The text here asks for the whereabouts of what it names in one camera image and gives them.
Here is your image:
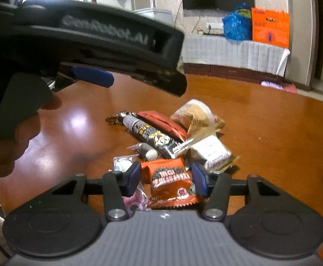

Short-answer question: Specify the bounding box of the brown television cabinet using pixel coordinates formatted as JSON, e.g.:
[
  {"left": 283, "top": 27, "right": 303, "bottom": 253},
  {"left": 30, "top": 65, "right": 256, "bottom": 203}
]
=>
[{"left": 184, "top": 63, "right": 284, "bottom": 81}]

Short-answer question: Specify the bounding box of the red snack bar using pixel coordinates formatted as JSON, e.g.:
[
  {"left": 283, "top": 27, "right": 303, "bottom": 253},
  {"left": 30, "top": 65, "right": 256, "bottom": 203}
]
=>
[{"left": 137, "top": 110, "right": 190, "bottom": 142}]

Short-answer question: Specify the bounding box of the orange cardboard box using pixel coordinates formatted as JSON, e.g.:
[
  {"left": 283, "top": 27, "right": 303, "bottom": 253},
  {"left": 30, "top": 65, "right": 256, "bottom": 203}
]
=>
[{"left": 251, "top": 7, "right": 290, "bottom": 48}]

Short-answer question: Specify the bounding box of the tan pastry packet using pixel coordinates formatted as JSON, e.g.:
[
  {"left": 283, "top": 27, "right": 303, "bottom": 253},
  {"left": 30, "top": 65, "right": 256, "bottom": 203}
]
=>
[{"left": 170, "top": 99, "right": 226, "bottom": 139}]

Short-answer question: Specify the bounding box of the brown candy with gold wrapper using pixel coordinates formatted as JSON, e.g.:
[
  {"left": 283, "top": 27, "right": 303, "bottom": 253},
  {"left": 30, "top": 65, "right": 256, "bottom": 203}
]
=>
[{"left": 105, "top": 111, "right": 137, "bottom": 125}]

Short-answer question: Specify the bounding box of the person's left hand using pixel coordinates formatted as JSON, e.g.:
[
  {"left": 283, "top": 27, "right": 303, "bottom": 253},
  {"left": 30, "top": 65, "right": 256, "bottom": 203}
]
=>
[{"left": 0, "top": 96, "right": 63, "bottom": 178}]

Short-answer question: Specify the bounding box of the white cabinet cloth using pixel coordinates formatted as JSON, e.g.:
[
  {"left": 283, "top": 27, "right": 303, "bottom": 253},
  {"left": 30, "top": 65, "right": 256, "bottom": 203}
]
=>
[{"left": 182, "top": 35, "right": 291, "bottom": 76}]

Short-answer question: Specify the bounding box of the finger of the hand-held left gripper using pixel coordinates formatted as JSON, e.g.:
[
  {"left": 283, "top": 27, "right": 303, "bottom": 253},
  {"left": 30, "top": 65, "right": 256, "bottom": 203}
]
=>
[
  {"left": 124, "top": 67, "right": 189, "bottom": 98},
  {"left": 59, "top": 62, "right": 115, "bottom": 88}
]

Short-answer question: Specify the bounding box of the television cable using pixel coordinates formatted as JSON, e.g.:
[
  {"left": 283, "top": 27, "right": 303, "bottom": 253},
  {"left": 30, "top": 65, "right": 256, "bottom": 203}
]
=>
[{"left": 192, "top": 10, "right": 205, "bottom": 35}]

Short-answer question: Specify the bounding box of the small clear black-white packet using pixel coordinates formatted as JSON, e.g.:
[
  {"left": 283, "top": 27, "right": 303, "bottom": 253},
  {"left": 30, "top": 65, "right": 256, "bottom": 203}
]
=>
[{"left": 126, "top": 143, "right": 159, "bottom": 161}]

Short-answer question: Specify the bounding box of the orange snack packet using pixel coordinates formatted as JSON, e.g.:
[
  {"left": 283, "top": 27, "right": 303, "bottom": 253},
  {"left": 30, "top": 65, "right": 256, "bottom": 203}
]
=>
[{"left": 141, "top": 157, "right": 202, "bottom": 209}]

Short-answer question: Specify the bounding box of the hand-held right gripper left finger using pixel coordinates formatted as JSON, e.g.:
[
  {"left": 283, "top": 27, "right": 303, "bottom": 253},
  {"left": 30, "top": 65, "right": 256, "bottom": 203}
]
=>
[{"left": 44, "top": 161, "right": 142, "bottom": 222}]

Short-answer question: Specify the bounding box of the white and blue packet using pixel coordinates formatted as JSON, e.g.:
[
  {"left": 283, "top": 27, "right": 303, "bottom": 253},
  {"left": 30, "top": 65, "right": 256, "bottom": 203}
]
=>
[{"left": 112, "top": 155, "right": 138, "bottom": 172}]

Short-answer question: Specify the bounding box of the white snack packet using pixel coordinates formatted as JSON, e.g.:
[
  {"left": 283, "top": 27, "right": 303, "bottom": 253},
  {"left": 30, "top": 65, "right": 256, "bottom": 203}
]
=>
[{"left": 191, "top": 134, "right": 241, "bottom": 174}]

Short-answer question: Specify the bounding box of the pink snack packet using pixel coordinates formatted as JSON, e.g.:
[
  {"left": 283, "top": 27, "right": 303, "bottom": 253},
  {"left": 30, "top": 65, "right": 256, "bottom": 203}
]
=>
[{"left": 123, "top": 183, "right": 148, "bottom": 218}]

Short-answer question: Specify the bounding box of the brown door frame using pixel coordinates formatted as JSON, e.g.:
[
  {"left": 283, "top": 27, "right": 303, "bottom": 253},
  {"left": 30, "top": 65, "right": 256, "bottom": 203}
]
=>
[{"left": 305, "top": 0, "right": 323, "bottom": 89}]

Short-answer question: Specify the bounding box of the long black cartoon snack packet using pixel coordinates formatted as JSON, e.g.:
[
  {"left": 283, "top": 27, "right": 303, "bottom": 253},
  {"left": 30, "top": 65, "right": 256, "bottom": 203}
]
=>
[{"left": 122, "top": 113, "right": 194, "bottom": 160}]

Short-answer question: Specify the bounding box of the white chest freezer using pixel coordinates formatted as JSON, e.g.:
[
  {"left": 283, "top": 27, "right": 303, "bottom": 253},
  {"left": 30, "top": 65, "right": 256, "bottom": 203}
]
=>
[{"left": 131, "top": 7, "right": 173, "bottom": 24}]

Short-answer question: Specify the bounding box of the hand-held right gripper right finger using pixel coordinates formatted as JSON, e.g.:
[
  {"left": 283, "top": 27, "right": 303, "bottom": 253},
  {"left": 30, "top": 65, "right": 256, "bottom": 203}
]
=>
[{"left": 191, "top": 162, "right": 285, "bottom": 222}]

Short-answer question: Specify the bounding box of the blue plastic bag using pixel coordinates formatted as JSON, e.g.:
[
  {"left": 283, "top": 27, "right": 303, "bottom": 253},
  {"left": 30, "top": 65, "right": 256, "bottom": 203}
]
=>
[{"left": 222, "top": 3, "right": 253, "bottom": 42}]

